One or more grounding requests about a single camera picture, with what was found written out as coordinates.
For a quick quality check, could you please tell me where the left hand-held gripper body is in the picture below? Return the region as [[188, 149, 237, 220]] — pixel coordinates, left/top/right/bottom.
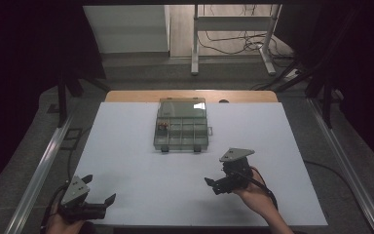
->
[[57, 175, 108, 224]]

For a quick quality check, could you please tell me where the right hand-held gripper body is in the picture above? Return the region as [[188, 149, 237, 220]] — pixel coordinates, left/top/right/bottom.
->
[[211, 147, 256, 196]]

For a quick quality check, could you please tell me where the clear plastic organizer box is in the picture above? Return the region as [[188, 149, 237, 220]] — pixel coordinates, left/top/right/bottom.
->
[[153, 97, 214, 154]]

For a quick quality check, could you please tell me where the person's right hand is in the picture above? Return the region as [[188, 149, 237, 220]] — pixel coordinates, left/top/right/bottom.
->
[[232, 169, 276, 217]]

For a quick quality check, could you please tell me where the person's left hand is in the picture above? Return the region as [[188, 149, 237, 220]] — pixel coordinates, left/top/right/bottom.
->
[[46, 204, 87, 234]]

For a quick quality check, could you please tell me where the white table mat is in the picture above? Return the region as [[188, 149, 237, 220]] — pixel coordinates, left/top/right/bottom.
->
[[73, 101, 328, 227]]

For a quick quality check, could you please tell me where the black metal stand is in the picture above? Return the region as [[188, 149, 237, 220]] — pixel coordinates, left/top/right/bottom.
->
[[56, 61, 112, 129], [272, 58, 337, 130]]

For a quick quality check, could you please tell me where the white power strip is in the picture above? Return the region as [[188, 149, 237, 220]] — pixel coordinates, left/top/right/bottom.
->
[[283, 67, 303, 82]]

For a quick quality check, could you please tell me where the white panel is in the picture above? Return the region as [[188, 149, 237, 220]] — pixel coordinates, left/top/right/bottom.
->
[[83, 4, 170, 55]]

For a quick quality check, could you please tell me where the left hand-held gripper cable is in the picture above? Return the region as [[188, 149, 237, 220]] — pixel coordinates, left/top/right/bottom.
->
[[39, 183, 70, 234]]

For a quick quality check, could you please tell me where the hand-held gripper cable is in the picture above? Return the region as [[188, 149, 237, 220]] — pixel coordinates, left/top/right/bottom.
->
[[39, 183, 70, 234], [237, 166, 280, 212]]

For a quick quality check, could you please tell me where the black floor cable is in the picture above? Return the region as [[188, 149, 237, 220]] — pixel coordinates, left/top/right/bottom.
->
[[303, 159, 350, 188], [66, 126, 93, 175]]

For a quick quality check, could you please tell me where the right hand-held gripper cable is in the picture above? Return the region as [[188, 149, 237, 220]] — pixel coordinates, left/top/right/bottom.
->
[[237, 166, 280, 212]]

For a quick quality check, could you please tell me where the aluminium rail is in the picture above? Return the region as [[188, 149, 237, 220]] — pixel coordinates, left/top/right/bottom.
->
[[306, 97, 374, 234], [4, 111, 76, 234]]

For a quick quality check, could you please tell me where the tangle of black floor cables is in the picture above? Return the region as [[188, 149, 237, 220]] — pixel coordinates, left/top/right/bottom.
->
[[197, 4, 295, 61]]

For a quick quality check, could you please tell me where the white metal desk frame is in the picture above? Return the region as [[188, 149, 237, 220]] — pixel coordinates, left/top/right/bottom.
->
[[190, 3, 283, 77]]

